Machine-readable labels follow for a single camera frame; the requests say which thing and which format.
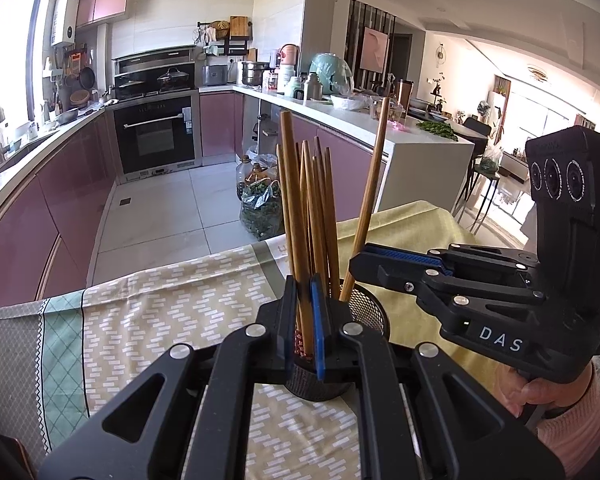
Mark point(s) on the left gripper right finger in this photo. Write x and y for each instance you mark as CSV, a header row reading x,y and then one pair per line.
x,y
421,413

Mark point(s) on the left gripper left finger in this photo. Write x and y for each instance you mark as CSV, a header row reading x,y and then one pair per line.
x,y
188,414

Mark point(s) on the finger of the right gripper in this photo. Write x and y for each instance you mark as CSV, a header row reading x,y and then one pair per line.
x,y
395,261
404,284

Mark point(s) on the black mesh utensil holder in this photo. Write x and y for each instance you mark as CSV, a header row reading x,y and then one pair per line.
x,y
365,309

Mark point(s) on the wooden chopstick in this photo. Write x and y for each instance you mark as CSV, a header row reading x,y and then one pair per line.
x,y
297,228
355,229

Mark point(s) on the pink lower kitchen cabinets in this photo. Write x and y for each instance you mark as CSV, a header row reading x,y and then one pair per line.
x,y
66,223

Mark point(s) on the right hand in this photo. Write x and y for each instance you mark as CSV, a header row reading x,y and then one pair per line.
x,y
514,392

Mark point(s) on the yellow cloth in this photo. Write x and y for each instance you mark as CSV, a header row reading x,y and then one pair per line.
x,y
419,227

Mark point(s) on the chopstick in holder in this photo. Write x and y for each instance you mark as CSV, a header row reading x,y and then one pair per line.
x,y
313,197
283,197
333,254
319,168

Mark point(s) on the green vegetables on counter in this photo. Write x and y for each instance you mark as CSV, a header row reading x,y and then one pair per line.
x,y
438,129

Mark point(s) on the patterned beige green tablecloth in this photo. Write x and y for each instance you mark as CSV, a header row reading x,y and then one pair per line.
x,y
63,358

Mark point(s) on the green vegetable plastic bag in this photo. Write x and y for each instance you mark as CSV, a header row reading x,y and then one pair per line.
x,y
261,210

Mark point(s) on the teal round appliance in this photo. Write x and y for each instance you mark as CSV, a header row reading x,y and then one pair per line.
x,y
333,73

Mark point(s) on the pink thermos kettle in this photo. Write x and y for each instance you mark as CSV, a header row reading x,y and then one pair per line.
x,y
288,55

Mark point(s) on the steel stock pot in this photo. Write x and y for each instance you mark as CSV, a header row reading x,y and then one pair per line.
x,y
251,73

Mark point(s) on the black built-in oven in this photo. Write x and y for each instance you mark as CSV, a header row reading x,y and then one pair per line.
x,y
158,134

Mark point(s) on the stove hood with pots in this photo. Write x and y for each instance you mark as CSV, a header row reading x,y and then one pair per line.
x,y
154,72

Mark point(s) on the white water heater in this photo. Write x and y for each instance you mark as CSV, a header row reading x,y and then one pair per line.
x,y
64,23

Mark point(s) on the right camera box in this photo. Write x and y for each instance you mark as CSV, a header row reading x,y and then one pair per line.
x,y
564,171

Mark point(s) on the pink wall painting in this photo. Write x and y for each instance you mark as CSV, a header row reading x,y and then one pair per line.
x,y
374,51

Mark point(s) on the black wall spice rack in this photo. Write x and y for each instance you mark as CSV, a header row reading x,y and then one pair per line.
x,y
229,37

